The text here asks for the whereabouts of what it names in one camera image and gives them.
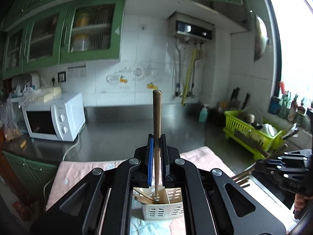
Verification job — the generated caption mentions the black-handled kitchen knives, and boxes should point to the black-handled kitchen knives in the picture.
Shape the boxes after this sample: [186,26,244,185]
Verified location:
[217,88,250,118]

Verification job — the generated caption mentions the white power cable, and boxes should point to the white power cable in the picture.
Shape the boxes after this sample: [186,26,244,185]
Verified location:
[43,124,85,199]

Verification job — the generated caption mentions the clear plastic food bag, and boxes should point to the clear plastic food bag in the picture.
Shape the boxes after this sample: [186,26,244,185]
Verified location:
[0,95,23,141]

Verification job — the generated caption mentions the white bowl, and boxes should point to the white bowl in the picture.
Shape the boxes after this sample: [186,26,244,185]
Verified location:
[260,124,279,137]

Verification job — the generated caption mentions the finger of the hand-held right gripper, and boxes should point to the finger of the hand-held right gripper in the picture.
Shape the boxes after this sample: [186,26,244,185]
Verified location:
[254,149,313,177]

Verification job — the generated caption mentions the teal dish soap bottle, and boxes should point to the teal dish soap bottle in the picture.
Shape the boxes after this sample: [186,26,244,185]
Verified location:
[198,103,210,123]

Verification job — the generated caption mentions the pale yellow wrapped pack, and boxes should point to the pale yellow wrapped pack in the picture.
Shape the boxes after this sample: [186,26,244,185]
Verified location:
[31,86,62,103]

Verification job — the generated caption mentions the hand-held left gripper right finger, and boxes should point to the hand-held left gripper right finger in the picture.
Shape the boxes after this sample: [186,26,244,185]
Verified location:
[160,134,287,235]

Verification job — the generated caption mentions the green base cabinet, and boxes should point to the green base cabinet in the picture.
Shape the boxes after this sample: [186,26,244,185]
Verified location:
[2,150,59,202]

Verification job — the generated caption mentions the pink printed towel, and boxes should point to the pink printed towel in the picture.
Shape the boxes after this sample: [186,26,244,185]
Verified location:
[46,146,236,235]

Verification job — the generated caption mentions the person's right hand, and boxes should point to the person's right hand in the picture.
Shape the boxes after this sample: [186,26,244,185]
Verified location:
[293,193,308,220]

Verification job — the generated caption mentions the white microwave oven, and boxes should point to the white microwave oven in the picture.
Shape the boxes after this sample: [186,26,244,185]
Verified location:
[22,92,86,142]

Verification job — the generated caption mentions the row of bottles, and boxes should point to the row of bottles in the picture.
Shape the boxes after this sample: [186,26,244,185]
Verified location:
[268,81,313,130]

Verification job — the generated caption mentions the cream plastic utensil holder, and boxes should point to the cream plastic utensil holder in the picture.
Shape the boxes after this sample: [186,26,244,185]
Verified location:
[133,187,184,223]

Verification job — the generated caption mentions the wooden chopstick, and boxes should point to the wooden chopstick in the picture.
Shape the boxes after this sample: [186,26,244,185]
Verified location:
[153,89,162,202]
[136,192,157,202]
[133,195,155,204]

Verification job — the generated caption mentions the wall-mounted water heater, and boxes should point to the wall-mounted water heater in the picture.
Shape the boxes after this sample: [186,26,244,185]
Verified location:
[167,12,215,42]

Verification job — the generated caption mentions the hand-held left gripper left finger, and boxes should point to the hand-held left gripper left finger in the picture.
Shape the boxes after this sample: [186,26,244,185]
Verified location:
[29,134,155,235]

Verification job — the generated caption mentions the green glass-door wall cabinets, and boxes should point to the green glass-door wall cabinets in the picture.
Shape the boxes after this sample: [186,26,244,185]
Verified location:
[0,0,127,80]

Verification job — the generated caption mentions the yellow hose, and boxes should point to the yellow hose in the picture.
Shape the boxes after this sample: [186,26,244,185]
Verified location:
[181,48,198,106]

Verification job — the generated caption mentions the green plastic dish rack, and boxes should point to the green plastic dish rack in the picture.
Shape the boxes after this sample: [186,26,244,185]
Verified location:
[223,110,287,160]

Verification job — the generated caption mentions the hanging metal wok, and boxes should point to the hanging metal wok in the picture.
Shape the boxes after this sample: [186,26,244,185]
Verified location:
[253,15,270,62]

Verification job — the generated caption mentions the fruit wall stickers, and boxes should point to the fruit wall stickers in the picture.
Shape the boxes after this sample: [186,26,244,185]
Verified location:
[106,65,162,90]

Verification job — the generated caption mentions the set of wooden chopsticks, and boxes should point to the set of wooden chopsticks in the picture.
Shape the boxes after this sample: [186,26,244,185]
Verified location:
[231,144,288,188]

